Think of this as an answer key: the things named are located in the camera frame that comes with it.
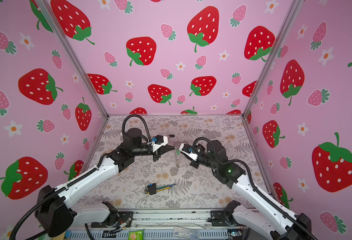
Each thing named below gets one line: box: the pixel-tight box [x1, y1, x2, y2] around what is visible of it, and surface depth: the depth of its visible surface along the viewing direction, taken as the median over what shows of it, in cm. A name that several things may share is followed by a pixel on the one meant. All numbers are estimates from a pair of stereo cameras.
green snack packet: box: [128, 229, 144, 240], surface depth 70 cm
